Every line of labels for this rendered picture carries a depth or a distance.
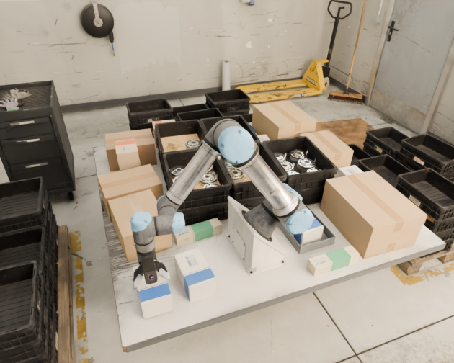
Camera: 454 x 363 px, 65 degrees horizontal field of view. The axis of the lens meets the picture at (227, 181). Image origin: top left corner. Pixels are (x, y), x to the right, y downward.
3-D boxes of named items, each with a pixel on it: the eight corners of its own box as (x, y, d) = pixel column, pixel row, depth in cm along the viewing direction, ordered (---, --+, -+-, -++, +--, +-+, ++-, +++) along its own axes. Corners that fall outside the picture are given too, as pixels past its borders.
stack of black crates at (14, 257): (58, 313, 208) (42, 274, 189) (0, 329, 199) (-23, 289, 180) (58, 263, 239) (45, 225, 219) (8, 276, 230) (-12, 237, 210)
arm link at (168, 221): (181, 204, 140) (152, 207, 138) (184, 217, 130) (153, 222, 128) (182, 221, 144) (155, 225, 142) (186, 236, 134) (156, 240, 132)
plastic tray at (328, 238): (334, 243, 179) (336, 236, 177) (299, 254, 173) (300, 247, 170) (305, 211, 200) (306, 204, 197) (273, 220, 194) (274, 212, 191)
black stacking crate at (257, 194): (285, 194, 194) (287, 177, 187) (232, 204, 187) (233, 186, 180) (259, 158, 225) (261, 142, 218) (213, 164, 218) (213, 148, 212)
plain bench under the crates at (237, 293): (405, 325, 221) (446, 243, 181) (144, 428, 173) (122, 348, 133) (282, 184, 343) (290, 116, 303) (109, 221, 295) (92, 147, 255)
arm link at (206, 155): (219, 106, 139) (148, 202, 149) (225, 113, 130) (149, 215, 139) (241, 123, 144) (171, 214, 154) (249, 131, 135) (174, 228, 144)
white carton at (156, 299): (173, 310, 146) (171, 296, 140) (143, 319, 142) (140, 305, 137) (163, 274, 161) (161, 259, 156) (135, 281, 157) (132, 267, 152)
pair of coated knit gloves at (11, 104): (22, 111, 264) (21, 107, 263) (-7, 114, 259) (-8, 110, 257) (24, 99, 283) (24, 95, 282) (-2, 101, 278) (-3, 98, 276)
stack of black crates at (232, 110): (238, 126, 410) (240, 88, 384) (248, 138, 387) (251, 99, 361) (205, 132, 398) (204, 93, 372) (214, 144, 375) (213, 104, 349)
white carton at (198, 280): (216, 292, 154) (216, 279, 149) (189, 302, 150) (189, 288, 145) (199, 261, 169) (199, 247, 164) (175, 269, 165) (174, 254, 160)
